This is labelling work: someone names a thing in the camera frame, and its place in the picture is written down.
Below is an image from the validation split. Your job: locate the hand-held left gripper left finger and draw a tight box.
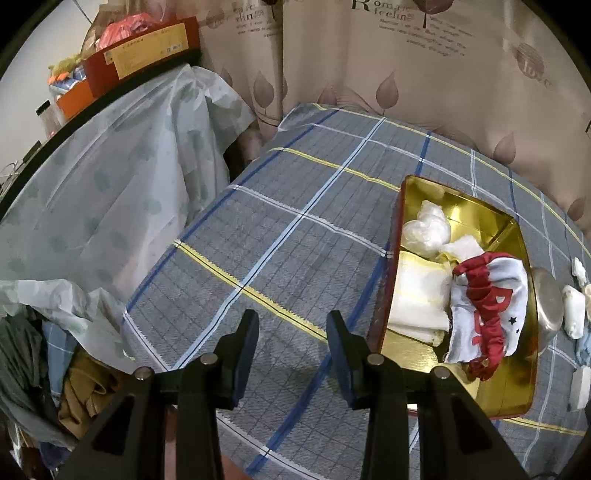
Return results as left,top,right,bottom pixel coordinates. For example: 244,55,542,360
55,308,260,480

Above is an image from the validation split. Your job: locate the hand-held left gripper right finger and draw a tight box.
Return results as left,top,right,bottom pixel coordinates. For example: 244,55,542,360
326,310,532,480

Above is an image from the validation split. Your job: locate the white cloth with yellow trim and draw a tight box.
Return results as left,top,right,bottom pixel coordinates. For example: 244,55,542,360
387,251,455,344

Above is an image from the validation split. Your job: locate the red and white star garment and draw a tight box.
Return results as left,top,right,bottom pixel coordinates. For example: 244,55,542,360
444,251,529,381

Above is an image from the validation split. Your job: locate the clear plastic bag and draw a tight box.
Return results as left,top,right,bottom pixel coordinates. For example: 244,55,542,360
401,200,451,258

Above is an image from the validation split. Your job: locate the fluffy white yellow-lined sock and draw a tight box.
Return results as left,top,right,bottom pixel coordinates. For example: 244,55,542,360
438,235,485,266

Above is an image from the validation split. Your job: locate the gold metal tin box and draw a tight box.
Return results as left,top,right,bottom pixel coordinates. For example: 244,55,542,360
367,174,540,420

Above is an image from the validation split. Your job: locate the grey plaid bed sheet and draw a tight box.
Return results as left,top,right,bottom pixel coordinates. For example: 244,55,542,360
122,102,591,480

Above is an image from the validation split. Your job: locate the mustard brown cloth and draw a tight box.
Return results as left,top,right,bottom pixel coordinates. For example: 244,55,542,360
58,351,134,439

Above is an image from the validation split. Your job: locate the blue plaid cloth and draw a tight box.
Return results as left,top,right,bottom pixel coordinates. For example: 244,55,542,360
41,320,77,407

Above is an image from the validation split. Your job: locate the stainless steel bowl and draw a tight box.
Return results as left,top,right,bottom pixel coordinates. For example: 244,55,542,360
529,267,565,356

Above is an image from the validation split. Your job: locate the translucent plastic cover sheet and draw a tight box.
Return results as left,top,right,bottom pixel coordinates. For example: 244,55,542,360
0,64,256,370

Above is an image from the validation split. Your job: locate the grey green cloth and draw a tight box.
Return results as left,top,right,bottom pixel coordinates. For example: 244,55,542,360
0,314,61,444

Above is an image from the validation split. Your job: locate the white foam block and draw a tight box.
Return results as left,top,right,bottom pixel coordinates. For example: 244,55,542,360
568,367,591,412

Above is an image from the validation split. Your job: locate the beige leaf-print curtain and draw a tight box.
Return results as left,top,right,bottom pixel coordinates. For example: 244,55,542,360
194,0,591,232

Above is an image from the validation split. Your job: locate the orange box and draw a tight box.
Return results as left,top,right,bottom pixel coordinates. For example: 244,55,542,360
55,80,100,121

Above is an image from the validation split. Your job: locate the clear jar with black lid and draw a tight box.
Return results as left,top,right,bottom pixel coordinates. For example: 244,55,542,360
37,99,58,139

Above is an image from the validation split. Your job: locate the red cardboard box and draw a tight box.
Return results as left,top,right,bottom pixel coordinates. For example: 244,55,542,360
83,16,204,99

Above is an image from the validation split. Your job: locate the orange plastic bag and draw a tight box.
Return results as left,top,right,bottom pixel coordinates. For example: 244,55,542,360
96,13,178,51

